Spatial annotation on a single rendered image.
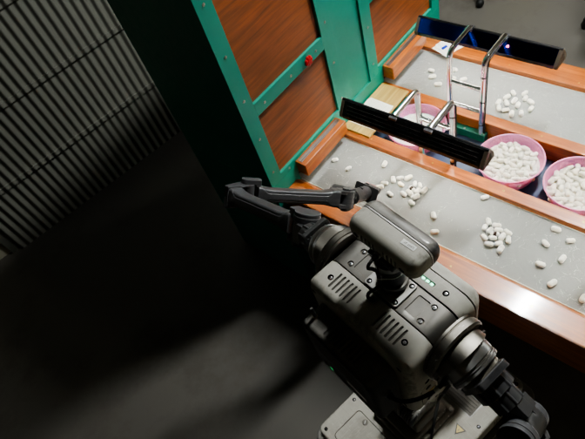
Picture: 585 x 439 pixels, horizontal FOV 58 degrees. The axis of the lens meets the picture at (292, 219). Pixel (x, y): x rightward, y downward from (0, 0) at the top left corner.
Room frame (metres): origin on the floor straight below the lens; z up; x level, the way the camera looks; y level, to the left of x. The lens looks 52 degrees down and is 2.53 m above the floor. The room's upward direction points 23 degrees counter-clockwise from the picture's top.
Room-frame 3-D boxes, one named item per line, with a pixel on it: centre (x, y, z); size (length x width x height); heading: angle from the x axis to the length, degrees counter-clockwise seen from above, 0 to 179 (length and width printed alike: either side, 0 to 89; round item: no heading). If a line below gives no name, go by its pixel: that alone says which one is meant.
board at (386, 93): (1.82, -0.57, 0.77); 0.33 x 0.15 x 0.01; 122
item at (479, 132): (1.59, -0.94, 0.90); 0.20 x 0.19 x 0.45; 32
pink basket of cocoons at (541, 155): (1.26, -0.92, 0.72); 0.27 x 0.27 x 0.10
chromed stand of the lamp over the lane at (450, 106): (1.38, -0.61, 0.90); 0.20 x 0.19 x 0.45; 32
